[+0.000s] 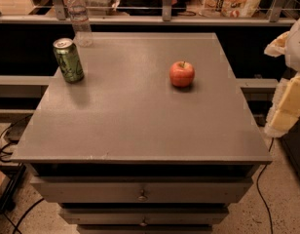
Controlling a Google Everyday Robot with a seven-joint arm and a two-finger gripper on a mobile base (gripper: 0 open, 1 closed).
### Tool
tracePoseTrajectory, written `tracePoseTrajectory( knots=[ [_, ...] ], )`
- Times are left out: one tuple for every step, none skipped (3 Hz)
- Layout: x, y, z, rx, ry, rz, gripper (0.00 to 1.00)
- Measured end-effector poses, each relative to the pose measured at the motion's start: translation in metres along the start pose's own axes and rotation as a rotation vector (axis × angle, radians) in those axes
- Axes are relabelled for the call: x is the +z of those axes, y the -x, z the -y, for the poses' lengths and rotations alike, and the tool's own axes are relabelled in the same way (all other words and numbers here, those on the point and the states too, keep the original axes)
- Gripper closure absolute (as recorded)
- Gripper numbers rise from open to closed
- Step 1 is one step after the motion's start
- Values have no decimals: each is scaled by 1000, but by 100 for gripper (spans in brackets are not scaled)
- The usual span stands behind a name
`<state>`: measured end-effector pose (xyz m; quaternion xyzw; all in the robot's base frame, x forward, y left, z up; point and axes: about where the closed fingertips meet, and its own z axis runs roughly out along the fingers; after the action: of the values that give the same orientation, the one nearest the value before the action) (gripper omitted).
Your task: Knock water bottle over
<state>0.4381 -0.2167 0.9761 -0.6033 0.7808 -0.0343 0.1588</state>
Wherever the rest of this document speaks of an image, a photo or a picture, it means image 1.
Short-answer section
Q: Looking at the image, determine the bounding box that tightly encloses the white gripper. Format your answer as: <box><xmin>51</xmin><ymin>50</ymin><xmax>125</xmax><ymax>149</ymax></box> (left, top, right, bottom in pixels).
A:
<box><xmin>264</xmin><ymin>18</ymin><xmax>300</xmax><ymax>137</ymax></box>

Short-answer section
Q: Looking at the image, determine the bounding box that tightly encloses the clear plastic water bottle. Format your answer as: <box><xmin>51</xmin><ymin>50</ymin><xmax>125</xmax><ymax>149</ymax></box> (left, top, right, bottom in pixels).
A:
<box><xmin>67</xmin><ymin>0</ymin><xmax>93</xmax><ymax>47</ymax></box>

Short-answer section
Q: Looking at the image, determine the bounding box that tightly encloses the red apple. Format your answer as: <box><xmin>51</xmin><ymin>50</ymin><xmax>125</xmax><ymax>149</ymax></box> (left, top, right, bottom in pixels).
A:
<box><xmin>169</xmin><ymin>60</ymin><xmax>195</xmax><ymax>88</ymax></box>

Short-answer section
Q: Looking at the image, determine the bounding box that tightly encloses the black bag behind railing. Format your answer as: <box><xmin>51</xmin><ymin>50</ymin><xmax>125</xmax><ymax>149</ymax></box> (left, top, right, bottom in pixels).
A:
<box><xmin>117</xmin><ymin>0</ymin><xmax>189</xmax><ymax>16</ymax></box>

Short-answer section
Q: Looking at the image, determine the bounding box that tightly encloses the grey drawer cabinet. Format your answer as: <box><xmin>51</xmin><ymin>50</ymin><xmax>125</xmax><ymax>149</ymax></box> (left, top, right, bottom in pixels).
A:
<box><xmin>13</xmin><ymin>33</ymin><xmax>271</xmax><ymax>234</ymax></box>

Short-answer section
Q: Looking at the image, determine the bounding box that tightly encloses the green soda can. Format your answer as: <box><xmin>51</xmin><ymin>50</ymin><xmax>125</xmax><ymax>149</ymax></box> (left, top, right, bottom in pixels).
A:
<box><xmin>53</xmin><ymin>38</ymin><xmax>84</xmax><ymax>83</ymax></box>

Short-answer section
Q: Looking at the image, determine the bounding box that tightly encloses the metal railing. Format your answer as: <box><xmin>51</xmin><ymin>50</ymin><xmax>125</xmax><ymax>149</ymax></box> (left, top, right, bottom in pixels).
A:
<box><xmin>0</xmin><ymin>0</ymin><xmax>300</xmax><ymax>27</ymax></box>

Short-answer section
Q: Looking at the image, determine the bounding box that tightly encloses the top grey drawer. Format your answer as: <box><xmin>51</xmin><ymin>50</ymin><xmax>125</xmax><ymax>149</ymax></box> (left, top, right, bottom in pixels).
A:
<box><xmin>31</xmin><ymin>176</ymin><xmax>252</xmax><ymax>204</ymax></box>

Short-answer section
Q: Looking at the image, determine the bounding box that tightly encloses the grey drawer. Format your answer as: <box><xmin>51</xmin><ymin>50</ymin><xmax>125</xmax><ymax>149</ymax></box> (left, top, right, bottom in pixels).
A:
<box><xmin>59</xmin><ymin>208</ymin><xmax>229</xmax><ymax>226</ymax></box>
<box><xmin>31</xmin><ymin>176</ymin><xmax>252</xmax><ymax>204</ymax></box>

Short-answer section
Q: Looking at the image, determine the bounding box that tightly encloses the black cable right floor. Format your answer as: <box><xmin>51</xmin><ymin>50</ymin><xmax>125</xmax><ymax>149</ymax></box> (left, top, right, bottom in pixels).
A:
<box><xmin>255</xmin><ymin>136</ymin><xmax>276</xmax><ymax>234</ymax></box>

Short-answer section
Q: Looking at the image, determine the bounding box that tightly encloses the black cables left floor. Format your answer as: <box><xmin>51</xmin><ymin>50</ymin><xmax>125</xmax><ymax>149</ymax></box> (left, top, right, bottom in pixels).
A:
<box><xmin>0</xmin><ymin>114</ymin><xmax>33</xmax><ymax>164</ymax></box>

